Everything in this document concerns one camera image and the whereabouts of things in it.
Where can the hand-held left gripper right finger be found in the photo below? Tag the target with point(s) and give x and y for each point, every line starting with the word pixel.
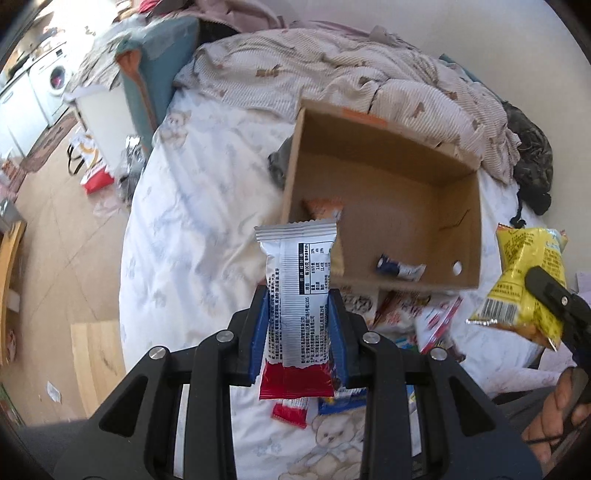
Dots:
pixel 336 332

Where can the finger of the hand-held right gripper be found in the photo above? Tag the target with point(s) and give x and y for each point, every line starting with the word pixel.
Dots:
pixel 554 293

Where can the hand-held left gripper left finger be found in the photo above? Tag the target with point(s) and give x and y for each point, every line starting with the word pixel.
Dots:
pixel 259 332

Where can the yellow snack packet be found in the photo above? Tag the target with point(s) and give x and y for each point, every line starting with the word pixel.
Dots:
pixel 517 277

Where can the silver red snack packet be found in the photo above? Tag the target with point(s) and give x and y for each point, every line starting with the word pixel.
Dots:
pixel 295 286

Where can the cardboard box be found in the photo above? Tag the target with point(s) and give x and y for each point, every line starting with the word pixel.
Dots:
pixel 383 184

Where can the person's right hand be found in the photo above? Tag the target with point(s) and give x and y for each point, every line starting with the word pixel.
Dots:
pixel 554 406

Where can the black white patterned packet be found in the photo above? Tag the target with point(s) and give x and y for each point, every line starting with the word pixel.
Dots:
pixel 360 307

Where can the red orange snack packet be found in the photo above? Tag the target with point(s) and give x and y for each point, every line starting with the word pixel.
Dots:
pixel 397 309

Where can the small red packet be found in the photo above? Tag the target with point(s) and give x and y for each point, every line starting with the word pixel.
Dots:
pixel 290 412

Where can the small blue white packet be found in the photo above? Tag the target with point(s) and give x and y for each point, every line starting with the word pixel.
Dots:
pixel 397 268

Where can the dark furry cloth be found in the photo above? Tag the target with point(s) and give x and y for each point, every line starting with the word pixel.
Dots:
pixel 531 152

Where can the wooden board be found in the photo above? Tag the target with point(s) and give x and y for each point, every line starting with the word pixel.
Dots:
pixel 97 360

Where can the grey cloth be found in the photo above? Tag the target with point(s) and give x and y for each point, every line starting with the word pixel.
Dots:
pixel 279 161

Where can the grey plastic bag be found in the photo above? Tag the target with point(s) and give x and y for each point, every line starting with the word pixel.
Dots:
pixel 133 166

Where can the white paper scrap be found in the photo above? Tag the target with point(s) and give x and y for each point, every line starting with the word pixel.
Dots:
pixel 54 392

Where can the red white bag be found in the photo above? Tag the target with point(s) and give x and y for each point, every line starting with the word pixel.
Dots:
pixel 97 177

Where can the wooden shelf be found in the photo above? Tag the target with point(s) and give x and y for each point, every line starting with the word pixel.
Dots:
pixel 11 286

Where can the white cabinet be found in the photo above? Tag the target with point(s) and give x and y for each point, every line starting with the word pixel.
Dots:
pixel 101 124

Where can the striped bear-print blanket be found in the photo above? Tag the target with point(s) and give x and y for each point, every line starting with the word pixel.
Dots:
pixel 323 69

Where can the teal cushion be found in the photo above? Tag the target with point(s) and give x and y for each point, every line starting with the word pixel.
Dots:
pixel 161 69

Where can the patterned rug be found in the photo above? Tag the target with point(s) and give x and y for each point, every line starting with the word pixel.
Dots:
pixel 46 143

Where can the pink cloth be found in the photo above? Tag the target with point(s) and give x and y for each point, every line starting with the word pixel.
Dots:
pixel 231 14

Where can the white washing machine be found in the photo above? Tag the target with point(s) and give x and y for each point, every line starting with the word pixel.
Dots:
pixel 53 78

